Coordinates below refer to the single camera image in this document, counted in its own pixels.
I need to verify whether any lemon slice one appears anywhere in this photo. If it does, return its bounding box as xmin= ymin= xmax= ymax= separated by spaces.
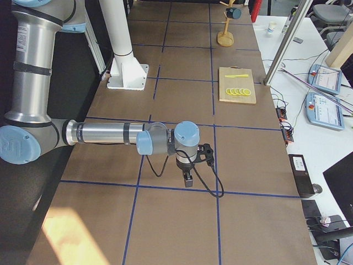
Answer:
xmin=243 ymin=88 xmax=252 ymax=96

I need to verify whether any wooden cup rack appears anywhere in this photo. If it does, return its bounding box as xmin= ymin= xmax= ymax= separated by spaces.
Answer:
xmin=217 ymin=0 xmax=235 ymax=47

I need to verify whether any teach pendant far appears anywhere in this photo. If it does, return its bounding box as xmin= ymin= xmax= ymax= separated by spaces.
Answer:
xmin=308 ymin=64 xmax=343 ymax=95

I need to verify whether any orange connector block far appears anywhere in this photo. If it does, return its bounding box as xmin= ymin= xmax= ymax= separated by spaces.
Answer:
xmin=275 ymin=107 xmax=287 ymax=121

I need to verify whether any orange connector block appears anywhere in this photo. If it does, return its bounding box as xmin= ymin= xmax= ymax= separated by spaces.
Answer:
xmin=275 ymin=107 xmax=287 ymax=121
xmin=280 ymin=121 xmax=294 ymax=146

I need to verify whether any black flat box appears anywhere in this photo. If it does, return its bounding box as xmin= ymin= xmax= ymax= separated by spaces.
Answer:
xmin=288 ymin=154 xmax=315 ymax=198

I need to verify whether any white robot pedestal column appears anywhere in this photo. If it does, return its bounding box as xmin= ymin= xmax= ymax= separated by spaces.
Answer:
xmin=99 ymin=0 xmax=149 ymax=91

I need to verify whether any dark teal mug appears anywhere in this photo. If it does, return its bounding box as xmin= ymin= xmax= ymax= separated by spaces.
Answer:
xmin=226 ymin=7 xmax=242 ymax=19

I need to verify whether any lemon slice five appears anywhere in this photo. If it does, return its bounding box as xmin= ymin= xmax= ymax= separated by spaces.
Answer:
xmin=226 ymin=88 xmax=234 ymax=96

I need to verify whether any bamboo cutting board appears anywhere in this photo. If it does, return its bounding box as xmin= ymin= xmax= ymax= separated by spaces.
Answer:
xmin=218 ymin=67 xmax=256 ymax=104

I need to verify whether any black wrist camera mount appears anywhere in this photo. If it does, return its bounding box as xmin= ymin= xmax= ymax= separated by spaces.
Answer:
xmin=195 ymin=144 xmax=215 ymax=167

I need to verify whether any orange connector block near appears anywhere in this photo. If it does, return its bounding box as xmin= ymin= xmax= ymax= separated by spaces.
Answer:
xmin=280 ymin=121 xmax=294 ymax=146

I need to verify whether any grey office chair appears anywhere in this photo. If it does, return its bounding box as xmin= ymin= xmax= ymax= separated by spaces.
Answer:
xmin=308 ymin=1 xmax=352 ymax=49

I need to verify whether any paper cup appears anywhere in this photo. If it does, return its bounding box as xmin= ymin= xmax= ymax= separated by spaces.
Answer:
xmin=266 ymin=21 xmax=277 ymax=36

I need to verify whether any teach pendant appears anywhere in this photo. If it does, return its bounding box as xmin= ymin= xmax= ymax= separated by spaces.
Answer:
xmin=306 ymin=92 xmax=345 ymax=131
xmin=308 ymin=64 xmax=343 ymax=95

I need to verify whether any black monitor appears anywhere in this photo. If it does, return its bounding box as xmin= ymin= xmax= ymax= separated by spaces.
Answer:
xmin=323 ymin=153 xmax=352 ymax=226

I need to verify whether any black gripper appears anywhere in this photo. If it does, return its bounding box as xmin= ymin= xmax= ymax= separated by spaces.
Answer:
xmin=176 ymin=160 xmax=194 ymax=188

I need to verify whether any aluminium frame post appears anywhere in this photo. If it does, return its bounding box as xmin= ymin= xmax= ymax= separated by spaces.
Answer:
xmin=264 ymin=0 xmax=313 ymax=86

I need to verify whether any yellow plastic knife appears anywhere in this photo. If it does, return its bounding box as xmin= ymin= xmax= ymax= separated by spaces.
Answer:
xmin=224 ymin=74 xmax=249 ymax=78

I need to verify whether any teach pendant near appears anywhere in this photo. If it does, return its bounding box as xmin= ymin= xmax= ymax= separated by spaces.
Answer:
xmin=306 ymin=92 xmax=345 ymax=131

